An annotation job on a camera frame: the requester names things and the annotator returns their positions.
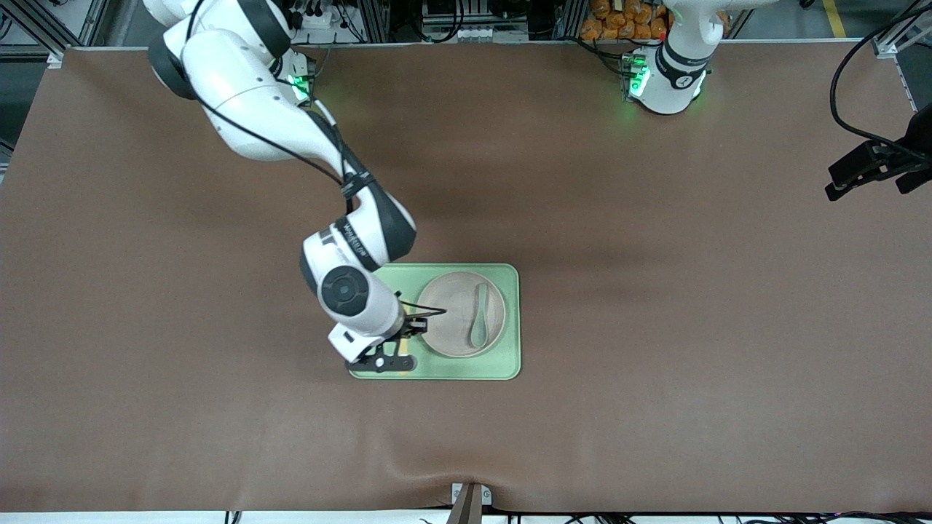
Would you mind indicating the round beige plate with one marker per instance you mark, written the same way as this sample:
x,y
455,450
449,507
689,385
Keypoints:
x,y
459,320

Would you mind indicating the yellow plastic fork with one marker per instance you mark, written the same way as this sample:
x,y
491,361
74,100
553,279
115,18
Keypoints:
x,y
402,348

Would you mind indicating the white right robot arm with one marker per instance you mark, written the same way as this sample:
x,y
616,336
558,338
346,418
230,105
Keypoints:
x,y
247,109

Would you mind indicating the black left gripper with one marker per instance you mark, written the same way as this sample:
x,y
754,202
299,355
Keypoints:
x,y
919,140

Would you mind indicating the light green rectangular tray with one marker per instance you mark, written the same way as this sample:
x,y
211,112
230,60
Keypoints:
x,y
466,367

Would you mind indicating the orange packaged snacks pile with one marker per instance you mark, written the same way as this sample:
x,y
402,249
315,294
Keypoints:
x,y
619,22

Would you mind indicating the aluminium frame post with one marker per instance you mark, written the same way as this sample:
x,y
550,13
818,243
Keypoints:
x,y
571,18
375,18

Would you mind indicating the aluminium frame profile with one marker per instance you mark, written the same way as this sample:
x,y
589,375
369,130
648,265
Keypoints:
x,y
44,29
903,33

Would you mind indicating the green plastic spoon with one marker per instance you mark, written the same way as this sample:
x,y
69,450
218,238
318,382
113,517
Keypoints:
x,y
479,335

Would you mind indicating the black electronics box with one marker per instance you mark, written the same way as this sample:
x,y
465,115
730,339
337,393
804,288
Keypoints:
x,y
510,11

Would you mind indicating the brown table mat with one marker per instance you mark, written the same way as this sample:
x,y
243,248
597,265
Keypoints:
x,y
655,291

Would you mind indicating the white power strip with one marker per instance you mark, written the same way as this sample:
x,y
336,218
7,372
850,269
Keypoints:
x,y
317,18

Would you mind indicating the metal bracket with post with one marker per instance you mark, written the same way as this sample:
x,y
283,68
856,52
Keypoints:
x,y
470,506

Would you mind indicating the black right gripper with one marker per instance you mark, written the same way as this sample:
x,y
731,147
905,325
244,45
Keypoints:
x,y
408,327

